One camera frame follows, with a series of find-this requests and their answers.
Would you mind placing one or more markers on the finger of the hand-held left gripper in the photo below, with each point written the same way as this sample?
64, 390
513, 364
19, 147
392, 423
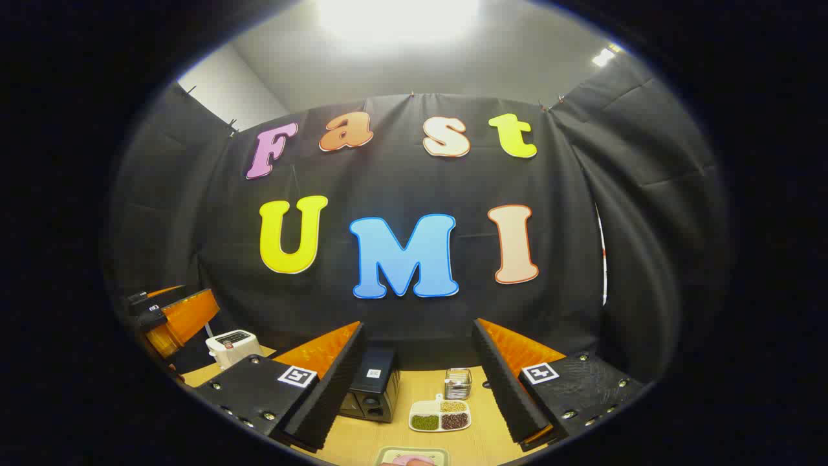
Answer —
187, 317

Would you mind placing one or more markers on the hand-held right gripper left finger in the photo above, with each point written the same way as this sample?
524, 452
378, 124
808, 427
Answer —
336, 382

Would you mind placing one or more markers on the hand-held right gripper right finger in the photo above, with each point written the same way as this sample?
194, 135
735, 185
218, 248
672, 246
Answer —
504, 382

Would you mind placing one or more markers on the black electric oven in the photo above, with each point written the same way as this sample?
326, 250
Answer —
375, 388

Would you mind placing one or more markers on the pale green food tray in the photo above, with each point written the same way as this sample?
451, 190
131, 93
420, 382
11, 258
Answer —
388, 453

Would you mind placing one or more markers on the pink ham slice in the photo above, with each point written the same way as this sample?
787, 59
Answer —
407, 461

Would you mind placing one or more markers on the white toaster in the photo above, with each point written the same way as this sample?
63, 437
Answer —
231, 348

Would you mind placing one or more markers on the white divided dish of beans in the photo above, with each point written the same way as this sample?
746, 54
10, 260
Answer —
440, 417

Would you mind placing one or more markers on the ceiling light panel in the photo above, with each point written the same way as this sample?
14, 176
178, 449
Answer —
398, 16
605, 56

